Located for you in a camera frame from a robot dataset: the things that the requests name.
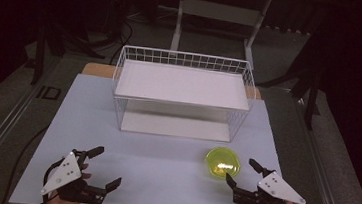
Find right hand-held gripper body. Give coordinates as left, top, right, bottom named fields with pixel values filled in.
left=231, top=166, right=310, bottom=204

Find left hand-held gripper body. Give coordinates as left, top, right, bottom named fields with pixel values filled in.
left=39, top=146, right=112, bottom=204

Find green translucent bowl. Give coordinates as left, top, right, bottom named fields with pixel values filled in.
left=202, top=145, right=244, bottom=182

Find pale blue table mat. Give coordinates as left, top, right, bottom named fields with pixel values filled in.
left=7, top=67, right=308, bottom=204

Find black floor socket plate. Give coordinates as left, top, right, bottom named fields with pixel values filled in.
left=36, top=84, right=62, bottom=101

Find black metal stand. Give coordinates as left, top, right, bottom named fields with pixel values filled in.
left=301, top=68, right=326, bottom=132

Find metal floor rail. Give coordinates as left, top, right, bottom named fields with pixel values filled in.
left=281, top=92, right=362, bottom=204
left=0, top=49, right=62, bottom=199

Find black floor cable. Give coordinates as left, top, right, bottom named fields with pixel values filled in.
left=0, top=120, right=50, bottom=204

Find white wire shelf rack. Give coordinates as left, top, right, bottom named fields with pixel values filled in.
left=107, top=44, right=262, bottom=146

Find bundle of black cables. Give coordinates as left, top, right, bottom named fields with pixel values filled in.
left=81, top=0, right=138, bottom=68

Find white metal desk frame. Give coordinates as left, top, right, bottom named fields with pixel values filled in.
left=168, top=0, right=274, bottom=70

